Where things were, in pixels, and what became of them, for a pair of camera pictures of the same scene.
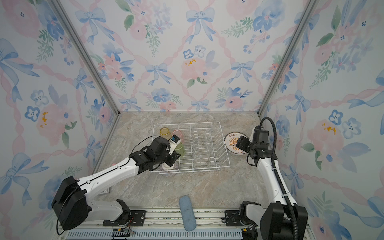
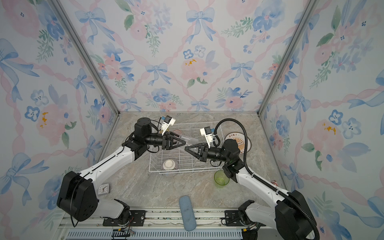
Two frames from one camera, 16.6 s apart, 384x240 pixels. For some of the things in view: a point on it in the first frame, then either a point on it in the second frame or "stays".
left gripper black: [174, 156] → [166, 143]
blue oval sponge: [187, 213] stays
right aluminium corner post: [296, 36] stays
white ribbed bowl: [165, 166] stays
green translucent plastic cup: [180, 149] → [221, 179]
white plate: [230, 139] stays
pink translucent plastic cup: [178, 133] stays
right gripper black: [242, 143] → [204, 153]
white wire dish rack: [202, 147] stays
